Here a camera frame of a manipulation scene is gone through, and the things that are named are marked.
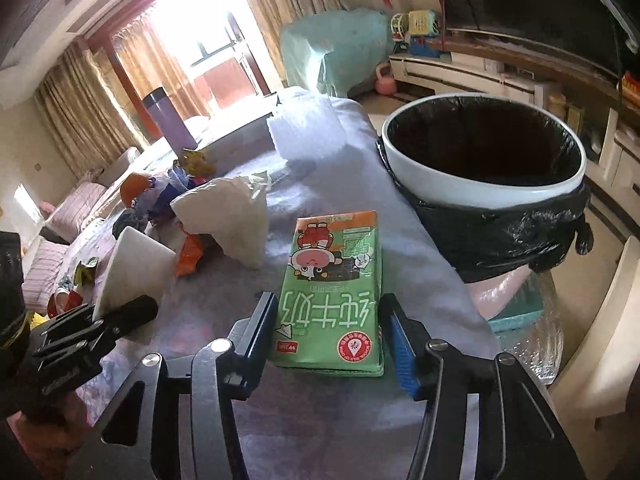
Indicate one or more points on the blue plastic wrapper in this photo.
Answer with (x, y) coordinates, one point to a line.
(167, 190)

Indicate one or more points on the white bin with black bag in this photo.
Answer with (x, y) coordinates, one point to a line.
(500, 240)

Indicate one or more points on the pink cushioned sofa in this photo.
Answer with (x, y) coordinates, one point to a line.
(70, 210)

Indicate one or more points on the white book stack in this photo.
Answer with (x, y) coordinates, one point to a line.
(305, 125)

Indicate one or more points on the white paper sheet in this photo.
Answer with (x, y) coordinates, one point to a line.
(135, 270)

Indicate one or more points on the yellow snack wrapper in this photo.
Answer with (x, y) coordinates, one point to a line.
(195, 162)

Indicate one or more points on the white chair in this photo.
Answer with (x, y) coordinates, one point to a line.
(605, 350)

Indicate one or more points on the crumpled white paper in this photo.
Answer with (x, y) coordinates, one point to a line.
(227, 215)

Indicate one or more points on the beige curtain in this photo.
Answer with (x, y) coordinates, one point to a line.
(280, 15)
(85, 110)

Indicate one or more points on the teal covered furniture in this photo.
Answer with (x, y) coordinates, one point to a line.
(330, 50)

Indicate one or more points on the pink rod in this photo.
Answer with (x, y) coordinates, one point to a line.
(442, 5)

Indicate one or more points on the white trash bin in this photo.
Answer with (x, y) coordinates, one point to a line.
(440, 180)

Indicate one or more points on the purple thermos bottle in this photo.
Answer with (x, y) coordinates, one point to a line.
(167, 120)

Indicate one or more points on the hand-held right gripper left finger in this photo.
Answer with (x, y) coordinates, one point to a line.
(261, 330)

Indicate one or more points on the clear plastic container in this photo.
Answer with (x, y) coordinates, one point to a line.
(542, 350)

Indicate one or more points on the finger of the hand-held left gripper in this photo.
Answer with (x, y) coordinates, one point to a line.
(132, 315)
(70, 375)

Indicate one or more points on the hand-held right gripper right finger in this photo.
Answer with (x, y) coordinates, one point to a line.
(401, 350)

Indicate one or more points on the orange snack wrapper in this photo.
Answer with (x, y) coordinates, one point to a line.
(190, 255)

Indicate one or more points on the green yellow wrapper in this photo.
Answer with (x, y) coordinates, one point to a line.
(86, 271)

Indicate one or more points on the green milk carton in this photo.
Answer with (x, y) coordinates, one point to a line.
(325, 285)

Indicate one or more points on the pink kettlebell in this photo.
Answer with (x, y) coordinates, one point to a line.
(386, 82)

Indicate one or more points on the orange round toy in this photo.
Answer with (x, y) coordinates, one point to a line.
(135, 187)

